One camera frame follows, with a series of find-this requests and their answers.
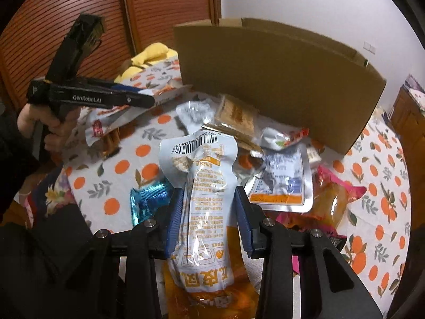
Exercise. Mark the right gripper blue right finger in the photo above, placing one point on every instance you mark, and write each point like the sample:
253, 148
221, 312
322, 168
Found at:
249, 218

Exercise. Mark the yellow plush toy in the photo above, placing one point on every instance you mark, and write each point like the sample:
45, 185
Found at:
151, 55

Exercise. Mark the pink clear snack bag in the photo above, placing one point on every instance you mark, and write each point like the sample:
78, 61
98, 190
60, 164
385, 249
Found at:
331, 197

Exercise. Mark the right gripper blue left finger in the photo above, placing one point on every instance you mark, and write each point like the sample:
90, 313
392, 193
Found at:
173, 221

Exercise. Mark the white orange chicken feet packet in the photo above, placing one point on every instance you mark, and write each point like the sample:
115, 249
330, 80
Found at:
206, 276

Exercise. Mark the folded floral cloth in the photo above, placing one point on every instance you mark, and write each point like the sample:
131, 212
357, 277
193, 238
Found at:
416, 92

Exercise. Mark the wooden louvered wardrobe door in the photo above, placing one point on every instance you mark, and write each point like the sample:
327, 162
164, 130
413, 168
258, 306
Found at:
107, 32

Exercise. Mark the silver red snack packet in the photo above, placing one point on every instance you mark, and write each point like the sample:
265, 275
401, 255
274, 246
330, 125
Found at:
274, 140

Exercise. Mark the brown cardboard box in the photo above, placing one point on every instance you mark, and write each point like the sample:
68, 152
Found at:
292, 75

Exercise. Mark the person's left hand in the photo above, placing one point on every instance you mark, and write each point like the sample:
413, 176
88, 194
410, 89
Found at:
59, 132

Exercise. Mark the brown cracker packet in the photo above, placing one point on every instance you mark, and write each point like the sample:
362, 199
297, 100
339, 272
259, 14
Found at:
238, 119

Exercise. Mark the silver blue snack pouch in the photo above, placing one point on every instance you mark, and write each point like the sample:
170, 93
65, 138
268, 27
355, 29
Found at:
284, 183

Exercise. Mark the white wall switch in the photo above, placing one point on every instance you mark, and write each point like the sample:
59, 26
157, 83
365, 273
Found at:
370, 48

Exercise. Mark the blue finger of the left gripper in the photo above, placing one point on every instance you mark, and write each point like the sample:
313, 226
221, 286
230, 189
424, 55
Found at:
105, 99
105, 84

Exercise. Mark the crumpled silver packet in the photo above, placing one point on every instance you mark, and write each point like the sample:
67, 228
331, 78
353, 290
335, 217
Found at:
194, 114

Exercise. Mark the wooden sideboard cabinet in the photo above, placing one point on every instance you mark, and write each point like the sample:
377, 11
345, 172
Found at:
408, 121

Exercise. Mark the blue foil snack packet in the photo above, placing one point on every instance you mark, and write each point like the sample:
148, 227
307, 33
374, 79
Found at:
145, 202

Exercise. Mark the white red snack packet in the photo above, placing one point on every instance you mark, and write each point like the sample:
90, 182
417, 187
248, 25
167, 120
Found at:
100, 122

